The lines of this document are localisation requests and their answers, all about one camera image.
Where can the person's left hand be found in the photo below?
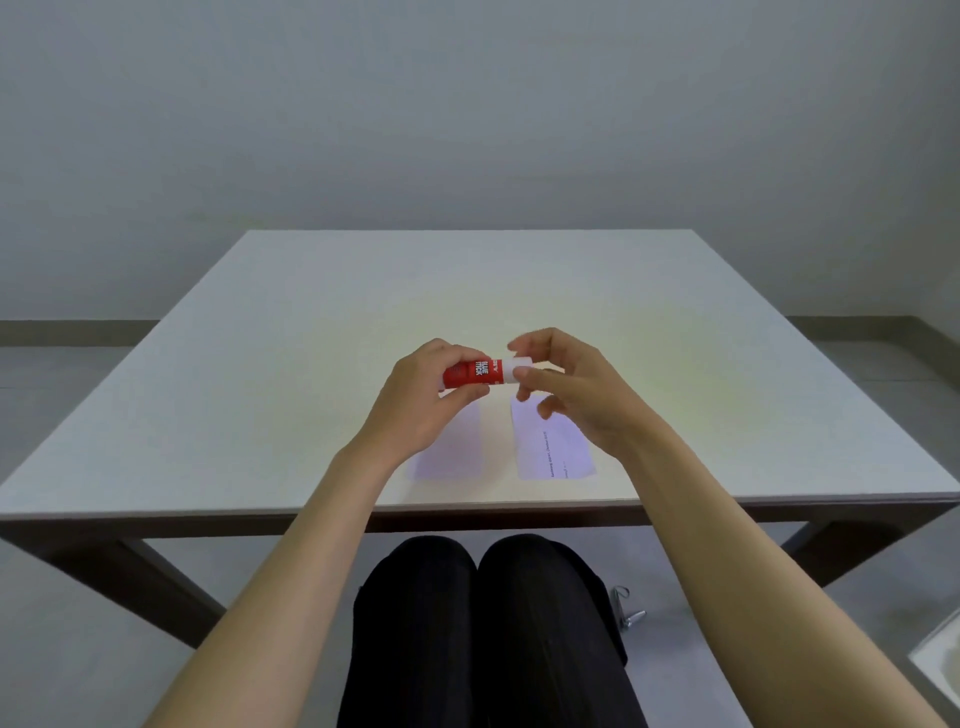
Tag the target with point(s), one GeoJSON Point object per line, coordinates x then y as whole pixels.
{"type": "Point", "coordinates": [409, 409]}

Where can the person's right hand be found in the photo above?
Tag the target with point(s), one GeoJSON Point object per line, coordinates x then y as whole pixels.
{"type": "Point", "coordinates": [592, 397]}

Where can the person's right thumb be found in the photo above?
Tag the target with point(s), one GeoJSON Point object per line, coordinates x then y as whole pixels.
{"type": "Point", "coordinates": [541, 382]}

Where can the person's left thumb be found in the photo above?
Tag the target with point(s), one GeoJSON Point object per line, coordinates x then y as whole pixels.
{"type": "Point", "coordinates": [465, 396]}

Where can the red glue stick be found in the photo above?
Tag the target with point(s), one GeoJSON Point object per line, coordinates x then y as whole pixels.
{"type": "Point", "coordinates": [472, 373]}

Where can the white glue stick cap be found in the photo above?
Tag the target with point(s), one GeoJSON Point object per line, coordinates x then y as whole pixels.
{"type": "Point", "coordinates": [514, 370]}

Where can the person's left forearm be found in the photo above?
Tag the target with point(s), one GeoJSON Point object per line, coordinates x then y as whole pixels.
{"type": "Point", "coordinates": [300, 585]}

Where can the person's right forearm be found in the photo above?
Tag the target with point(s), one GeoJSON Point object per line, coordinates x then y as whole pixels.
{"type": "Point", "coordinates": [742, 585]}

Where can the blank white paper sheet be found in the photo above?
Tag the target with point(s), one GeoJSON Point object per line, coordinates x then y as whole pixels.
{"type": "Point", "coordinates": [454, 450]}

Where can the printed white paper sheet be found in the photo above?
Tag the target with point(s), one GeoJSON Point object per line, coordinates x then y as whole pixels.
{"type": "Point", "coordinates": [551, 454]}

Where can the person's black trousers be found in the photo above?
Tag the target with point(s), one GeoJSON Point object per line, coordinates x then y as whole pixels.
{"type": "Point", "coordinates": [487, 637]}

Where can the metal chair part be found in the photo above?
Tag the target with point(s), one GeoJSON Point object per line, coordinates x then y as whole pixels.
{"type": "Point", "coordinates": [628, 609]}

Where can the grey skirting board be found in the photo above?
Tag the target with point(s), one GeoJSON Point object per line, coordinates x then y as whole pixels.
{"type": "Point", "coordinates": [892, 341]}
{"type": "Point", "coordinates": [75, 333]}

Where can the white object with rim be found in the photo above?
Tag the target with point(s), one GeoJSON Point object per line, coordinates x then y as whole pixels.
{"type": "Point", "coordinates": [941, 664]}

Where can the brown wooden table frame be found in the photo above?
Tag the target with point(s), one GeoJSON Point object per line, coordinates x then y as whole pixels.
{"type": "Point", "coordinates": [150, 585]}

